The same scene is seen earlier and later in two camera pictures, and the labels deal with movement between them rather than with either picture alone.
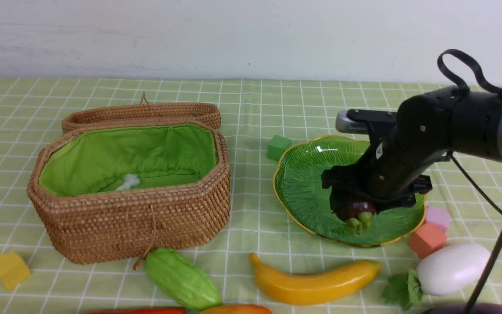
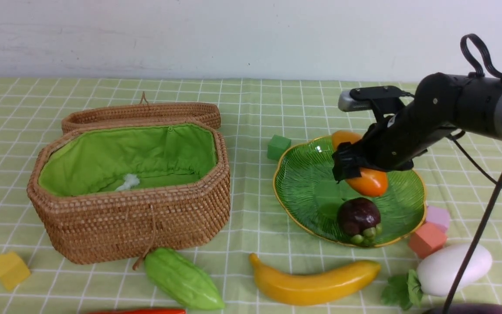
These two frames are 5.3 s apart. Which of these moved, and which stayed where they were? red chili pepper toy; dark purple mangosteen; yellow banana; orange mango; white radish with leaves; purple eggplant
Moved: dark purple mangosteen; orange mango
Stayed: red chili pepper toy; white radish with leaves; purple eggplant; yellow banana
